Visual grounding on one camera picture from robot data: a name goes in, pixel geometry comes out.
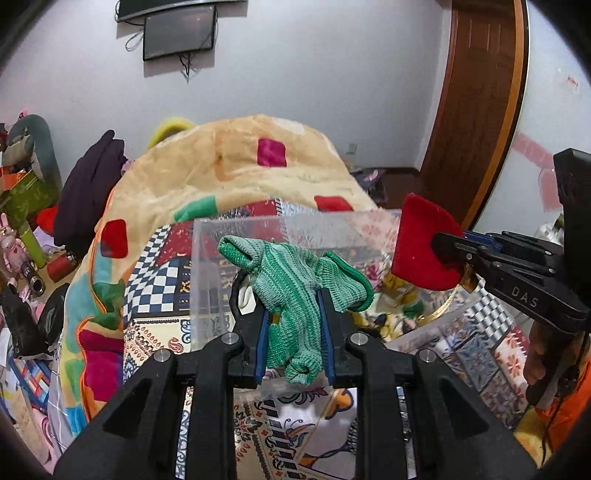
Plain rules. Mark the beige blanket with coloured squares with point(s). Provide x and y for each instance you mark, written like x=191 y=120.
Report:
x=231 y=161

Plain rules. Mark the white wall socket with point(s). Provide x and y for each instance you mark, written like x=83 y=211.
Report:
x=351 y=149

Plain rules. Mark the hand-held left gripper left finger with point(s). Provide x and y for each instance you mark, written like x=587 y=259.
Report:
x=261 y=344

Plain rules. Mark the wall-mounted black screen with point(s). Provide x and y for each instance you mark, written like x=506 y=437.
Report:
x=180 y=34

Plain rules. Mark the clear plastic box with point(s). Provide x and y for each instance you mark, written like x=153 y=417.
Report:
x=207 y=258

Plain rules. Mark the black cylinder flashlight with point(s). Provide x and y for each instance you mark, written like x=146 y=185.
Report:
x=34 y=279

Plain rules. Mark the red felt cloth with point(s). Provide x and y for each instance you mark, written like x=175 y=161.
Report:
x=415 y=240

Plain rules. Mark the pink wall stickers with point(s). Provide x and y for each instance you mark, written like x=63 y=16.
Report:
x=535 y=152

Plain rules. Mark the black plastic bag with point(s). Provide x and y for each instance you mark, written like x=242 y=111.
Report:
x=27 y=323

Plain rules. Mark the red thermos bottle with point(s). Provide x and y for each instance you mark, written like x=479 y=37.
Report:
x=62 y=266

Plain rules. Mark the white cloth with black trim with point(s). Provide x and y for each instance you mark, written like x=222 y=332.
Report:
x=246 y=300

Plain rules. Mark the dark purple garment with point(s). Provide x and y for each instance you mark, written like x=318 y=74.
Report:
x=87 y=184

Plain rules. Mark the pink rabbit toy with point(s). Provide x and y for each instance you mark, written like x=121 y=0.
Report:
x=11 y=249

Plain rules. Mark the grey green curved cushion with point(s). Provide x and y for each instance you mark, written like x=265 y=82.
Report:
x=39 y=138

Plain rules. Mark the person's right hand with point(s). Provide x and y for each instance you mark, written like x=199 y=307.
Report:
x=538 y=360

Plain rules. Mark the green knitted sock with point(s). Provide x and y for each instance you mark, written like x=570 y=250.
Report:
x=286 y=286

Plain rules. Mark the green cylinder tube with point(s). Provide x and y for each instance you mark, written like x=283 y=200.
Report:
x=31 y=244

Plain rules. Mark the black wall shelf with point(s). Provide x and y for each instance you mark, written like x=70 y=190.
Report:
x=152 y=7

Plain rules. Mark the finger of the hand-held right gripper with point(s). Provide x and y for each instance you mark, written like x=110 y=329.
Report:
x=517 y=293
x=512 y=244

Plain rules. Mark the yellow plush item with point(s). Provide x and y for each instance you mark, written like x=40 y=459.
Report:
x=168 y=127

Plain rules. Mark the brown wooden door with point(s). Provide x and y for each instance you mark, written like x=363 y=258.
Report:
x=475 y=92

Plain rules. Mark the patterned patchwork bedsheet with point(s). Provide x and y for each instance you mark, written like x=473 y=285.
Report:
x=152 y=277

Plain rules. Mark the person's right forearm orange sleeve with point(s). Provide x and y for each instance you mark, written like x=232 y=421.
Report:
x=561 y=415

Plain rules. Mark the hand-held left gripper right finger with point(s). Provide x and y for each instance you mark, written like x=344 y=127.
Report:
x=326 y=344

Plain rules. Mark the green cardboard box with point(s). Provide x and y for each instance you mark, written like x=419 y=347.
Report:
x=25 y=191

